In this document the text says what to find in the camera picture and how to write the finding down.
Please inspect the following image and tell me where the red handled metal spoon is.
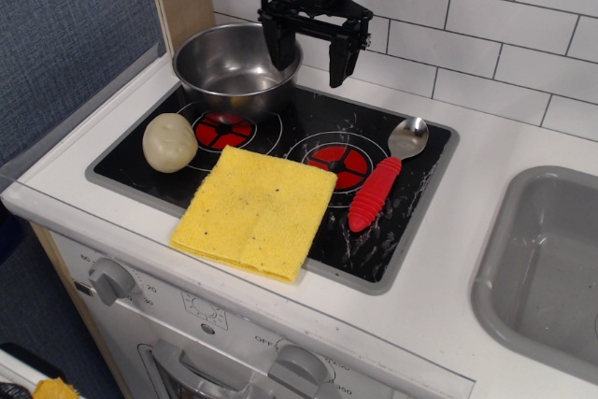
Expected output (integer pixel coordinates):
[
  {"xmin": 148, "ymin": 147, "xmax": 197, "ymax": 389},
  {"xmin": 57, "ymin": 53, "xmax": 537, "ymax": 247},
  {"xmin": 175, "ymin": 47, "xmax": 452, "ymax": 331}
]
[{"xmin": 348, "ymin": 117, "xmax": 429, "ymax": 233}]

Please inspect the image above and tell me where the grey sink basin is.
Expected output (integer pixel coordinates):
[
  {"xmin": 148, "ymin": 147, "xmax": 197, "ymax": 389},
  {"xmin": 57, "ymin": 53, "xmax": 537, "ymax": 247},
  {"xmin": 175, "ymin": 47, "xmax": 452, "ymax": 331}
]
[{"xmin": 471, "ymin": 166, "xmax": 597, "ymax": 383}]

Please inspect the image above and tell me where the grey oven knob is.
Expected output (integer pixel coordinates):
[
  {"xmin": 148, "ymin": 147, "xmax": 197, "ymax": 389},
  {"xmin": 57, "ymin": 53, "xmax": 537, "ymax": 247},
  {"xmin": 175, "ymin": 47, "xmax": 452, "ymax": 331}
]
[
  {"xmin": 89, "ymin": 258, "xmax": 135, "ymax": 306},
  {"xmin": 267, "ymin": 345, "xmax": 329, "ymax": 398}
]

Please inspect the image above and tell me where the yellow rag bottom corner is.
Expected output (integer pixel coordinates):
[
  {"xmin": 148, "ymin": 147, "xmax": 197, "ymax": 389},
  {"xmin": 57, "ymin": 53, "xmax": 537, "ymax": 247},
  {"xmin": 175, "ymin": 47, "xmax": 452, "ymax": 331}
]
[{"xmin": 32, "ymin": 378, "xmax": 80, "ymax": 399}]

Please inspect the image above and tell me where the cream toy potato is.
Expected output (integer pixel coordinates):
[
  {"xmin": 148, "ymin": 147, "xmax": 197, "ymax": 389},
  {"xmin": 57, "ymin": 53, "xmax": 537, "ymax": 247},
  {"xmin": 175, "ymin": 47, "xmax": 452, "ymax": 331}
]
[{"xmin": 142, "ymin": 113, "xmax": 198, "ymax": 174}]

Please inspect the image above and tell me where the stainless steel pot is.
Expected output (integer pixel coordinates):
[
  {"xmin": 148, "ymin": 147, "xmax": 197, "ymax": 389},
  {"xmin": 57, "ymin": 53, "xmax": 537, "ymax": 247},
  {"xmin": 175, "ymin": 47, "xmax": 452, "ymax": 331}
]
[{"xmin": 172, "ymin": 22, "xmax": 303, "ymax": 122}]

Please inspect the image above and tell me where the grey oven door handle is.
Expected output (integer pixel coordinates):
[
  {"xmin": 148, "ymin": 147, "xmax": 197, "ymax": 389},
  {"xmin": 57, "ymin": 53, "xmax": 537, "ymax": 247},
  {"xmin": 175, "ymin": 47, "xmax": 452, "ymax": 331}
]
[{"xmin": 151, "ymin": 340, "xmax": 268, "ymax": 398}]

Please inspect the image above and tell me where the black braided cable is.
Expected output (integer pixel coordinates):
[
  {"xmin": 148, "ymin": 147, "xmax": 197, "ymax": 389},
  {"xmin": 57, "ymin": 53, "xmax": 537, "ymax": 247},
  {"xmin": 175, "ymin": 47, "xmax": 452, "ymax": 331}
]
[{"xmin": 0, "ymin": 382, "xmax": 34, "ymax": 399}]

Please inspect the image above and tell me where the grey right oven knob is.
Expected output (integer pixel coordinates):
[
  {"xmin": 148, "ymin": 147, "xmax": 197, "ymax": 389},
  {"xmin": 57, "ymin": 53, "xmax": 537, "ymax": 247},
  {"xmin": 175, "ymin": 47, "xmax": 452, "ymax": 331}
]
[{"xmin": 267, "ymin": 345, "xmax": 329, "ymax": 398}]

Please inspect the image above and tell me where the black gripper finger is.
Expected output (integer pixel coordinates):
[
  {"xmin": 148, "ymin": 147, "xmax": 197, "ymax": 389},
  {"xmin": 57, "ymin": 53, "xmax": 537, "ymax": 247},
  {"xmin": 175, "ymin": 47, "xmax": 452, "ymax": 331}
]
[
  {"xmin": 261, "ymin": 14, "xmax": 296, "ymax": 70},
  {"xmin": 329, "ymin": 27, "xmax": 362, "ymax": 88}
]

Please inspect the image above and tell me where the grey left oven knob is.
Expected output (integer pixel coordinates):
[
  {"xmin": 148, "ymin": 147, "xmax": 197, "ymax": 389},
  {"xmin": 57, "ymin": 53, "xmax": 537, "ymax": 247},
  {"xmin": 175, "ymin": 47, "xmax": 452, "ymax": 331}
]
[{"xmin": 89, "ymin": 258, "xmax": 135, "ymax": 306}]

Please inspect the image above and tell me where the yellow folded cloth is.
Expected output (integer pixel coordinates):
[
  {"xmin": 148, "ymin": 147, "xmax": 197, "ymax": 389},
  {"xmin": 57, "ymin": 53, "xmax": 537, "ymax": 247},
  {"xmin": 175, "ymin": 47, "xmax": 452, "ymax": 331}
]
[{"xmin": 170, "ymin": 147, "xmax": 337, "ymax": 283}]

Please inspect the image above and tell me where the black toy stovetop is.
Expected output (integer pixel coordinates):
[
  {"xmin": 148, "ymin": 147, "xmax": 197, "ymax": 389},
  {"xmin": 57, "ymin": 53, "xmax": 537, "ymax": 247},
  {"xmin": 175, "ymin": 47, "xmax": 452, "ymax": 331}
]
[{"xmin": 86, "ymin": 88, "xmax": 459, "ymax": 295}]

